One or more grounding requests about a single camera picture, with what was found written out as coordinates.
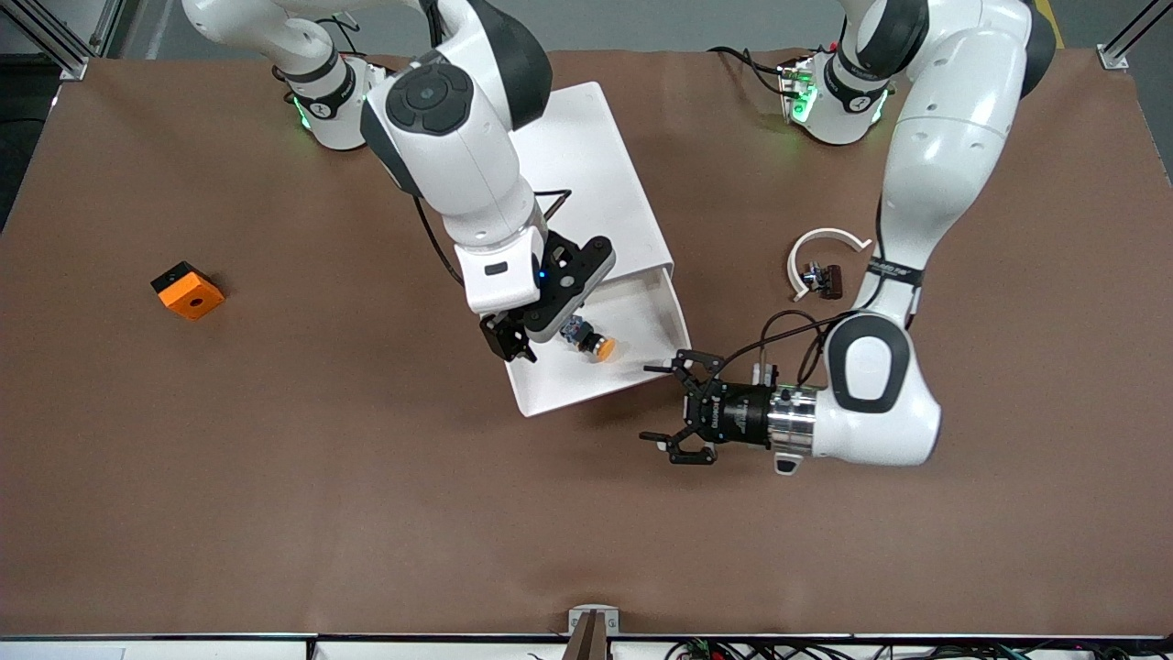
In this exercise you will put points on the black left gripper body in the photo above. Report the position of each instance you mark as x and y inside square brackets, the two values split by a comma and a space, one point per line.
[739, 412]

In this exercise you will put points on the orange push button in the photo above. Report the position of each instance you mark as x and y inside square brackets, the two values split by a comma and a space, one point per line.
[600, 348]

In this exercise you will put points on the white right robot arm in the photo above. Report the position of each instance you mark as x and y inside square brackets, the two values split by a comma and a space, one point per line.
[458, 165]

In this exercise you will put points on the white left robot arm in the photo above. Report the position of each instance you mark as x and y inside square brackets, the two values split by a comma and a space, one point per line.
[944, 156]

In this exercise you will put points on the brown table cover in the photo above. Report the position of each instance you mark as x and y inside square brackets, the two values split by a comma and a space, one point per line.
[586, 532]

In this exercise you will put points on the small brown electronic component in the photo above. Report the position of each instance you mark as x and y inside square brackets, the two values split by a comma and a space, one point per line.
[827, 280]

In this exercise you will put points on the orange and black block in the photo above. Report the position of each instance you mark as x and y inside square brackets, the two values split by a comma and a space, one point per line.
[190, 293]

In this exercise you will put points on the metal table edge bracket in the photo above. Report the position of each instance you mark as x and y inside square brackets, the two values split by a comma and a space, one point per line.
[594, 621]

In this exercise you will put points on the white table edge rail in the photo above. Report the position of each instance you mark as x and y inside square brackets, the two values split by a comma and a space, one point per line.
[183, 647]

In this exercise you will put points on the aluminium frame post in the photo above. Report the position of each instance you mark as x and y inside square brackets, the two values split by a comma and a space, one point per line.
[1116, 53]
[55, 37]

